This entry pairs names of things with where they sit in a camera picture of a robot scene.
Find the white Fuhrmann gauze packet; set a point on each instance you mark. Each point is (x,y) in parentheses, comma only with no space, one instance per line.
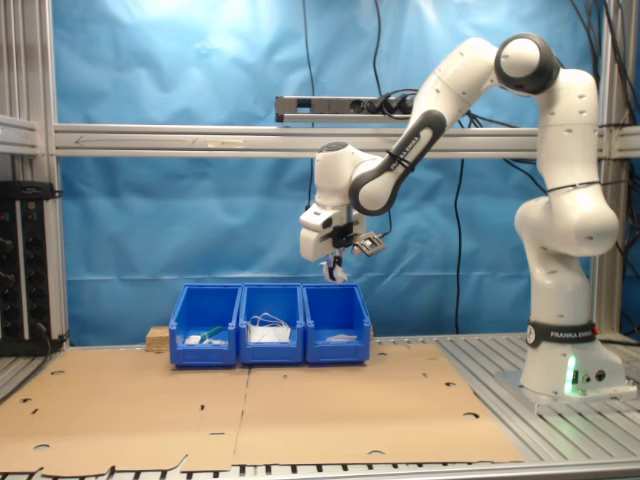
(336,276)

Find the white packet in clear bag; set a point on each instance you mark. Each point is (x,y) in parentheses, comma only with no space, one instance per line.
(342,337)

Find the blue plastic bin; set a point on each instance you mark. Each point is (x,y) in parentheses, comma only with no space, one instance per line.
(205,352)
(337,352)
(272,352)

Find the grey power strip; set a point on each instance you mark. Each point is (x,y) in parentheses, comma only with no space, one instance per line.
(325,107)

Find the green packed item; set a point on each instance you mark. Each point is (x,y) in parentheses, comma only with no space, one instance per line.
(212,332)

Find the horizontal aluminium beam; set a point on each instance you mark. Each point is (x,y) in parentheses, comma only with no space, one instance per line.
(200,142)

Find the brown cardboard sheet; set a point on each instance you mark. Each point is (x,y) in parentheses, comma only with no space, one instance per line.
(125,410)
(360,410)

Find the white flat packet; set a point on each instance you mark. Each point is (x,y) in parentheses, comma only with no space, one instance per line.
(192,340)

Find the wooden block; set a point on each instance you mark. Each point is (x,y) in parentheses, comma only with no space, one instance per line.
(157,340)

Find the black socket strip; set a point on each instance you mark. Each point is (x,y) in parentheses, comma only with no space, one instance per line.
(7,275)
(35,275)

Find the black adapter box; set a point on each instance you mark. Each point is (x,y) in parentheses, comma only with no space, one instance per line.
(27,190)

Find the aluminium frame post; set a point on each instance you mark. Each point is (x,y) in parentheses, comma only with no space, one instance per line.
(617,100)
(30,75)

